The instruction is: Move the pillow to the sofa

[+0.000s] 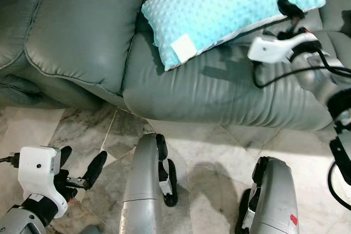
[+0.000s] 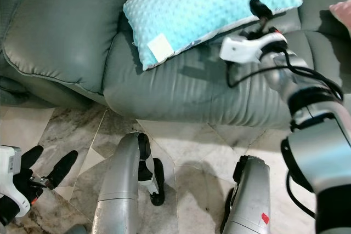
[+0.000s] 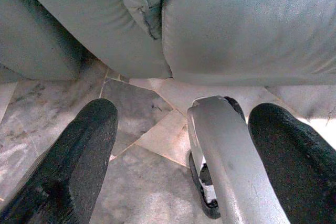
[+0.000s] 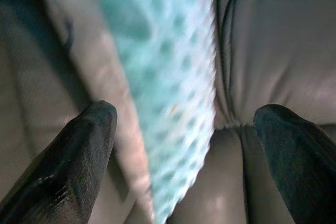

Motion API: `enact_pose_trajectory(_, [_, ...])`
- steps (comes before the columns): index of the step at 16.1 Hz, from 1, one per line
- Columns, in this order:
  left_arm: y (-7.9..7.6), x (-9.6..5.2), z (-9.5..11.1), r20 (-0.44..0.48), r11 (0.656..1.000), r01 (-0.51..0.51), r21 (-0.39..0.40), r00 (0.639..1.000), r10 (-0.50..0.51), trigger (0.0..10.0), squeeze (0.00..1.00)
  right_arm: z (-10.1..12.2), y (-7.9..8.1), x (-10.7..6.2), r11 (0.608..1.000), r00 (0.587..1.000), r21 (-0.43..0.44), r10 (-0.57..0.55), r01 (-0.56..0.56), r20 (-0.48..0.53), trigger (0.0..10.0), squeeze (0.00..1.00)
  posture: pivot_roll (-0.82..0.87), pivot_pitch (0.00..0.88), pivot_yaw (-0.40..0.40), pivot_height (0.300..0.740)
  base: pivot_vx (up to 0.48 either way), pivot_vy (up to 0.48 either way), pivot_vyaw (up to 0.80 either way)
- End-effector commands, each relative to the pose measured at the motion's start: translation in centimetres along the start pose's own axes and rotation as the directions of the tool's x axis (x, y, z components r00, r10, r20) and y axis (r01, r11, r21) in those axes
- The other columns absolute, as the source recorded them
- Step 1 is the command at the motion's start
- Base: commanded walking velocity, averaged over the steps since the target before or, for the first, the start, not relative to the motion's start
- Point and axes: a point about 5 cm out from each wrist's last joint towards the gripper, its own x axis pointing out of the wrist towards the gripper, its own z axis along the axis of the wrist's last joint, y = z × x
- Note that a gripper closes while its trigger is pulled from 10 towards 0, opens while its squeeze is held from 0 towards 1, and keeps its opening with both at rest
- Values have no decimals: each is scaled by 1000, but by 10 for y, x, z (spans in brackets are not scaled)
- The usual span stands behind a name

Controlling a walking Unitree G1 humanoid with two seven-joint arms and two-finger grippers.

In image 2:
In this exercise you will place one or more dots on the silver robot right leg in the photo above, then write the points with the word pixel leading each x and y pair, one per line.
pixel 252 195

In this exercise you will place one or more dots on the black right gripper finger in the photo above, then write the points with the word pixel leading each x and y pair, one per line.
pixel 261 8

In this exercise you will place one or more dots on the teal minky dot pillow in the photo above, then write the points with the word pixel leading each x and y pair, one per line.
pixel 208 4

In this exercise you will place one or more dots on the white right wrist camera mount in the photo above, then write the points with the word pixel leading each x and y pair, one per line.
pixel 241 50

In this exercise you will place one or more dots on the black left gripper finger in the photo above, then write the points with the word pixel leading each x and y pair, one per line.
pixel 63 168
pixel 32 157

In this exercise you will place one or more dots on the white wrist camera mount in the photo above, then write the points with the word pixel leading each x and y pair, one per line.
pixel 11 171
pixel 241 50

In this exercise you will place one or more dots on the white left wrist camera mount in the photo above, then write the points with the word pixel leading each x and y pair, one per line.
pixel 11 171

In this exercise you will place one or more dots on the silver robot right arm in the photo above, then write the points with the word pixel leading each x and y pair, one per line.
pixel 323 152

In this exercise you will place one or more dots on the pink minky dot pillow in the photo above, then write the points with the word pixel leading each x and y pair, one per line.
pixel 343 15

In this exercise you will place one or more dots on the silver robot leg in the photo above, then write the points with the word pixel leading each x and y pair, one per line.
pixel 252 195
pixel 115 184

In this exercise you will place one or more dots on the silver robot left leg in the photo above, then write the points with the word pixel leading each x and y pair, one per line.
pixel 115 184

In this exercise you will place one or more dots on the grey green leather sofa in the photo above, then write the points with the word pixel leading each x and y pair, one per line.
pixel 66 42

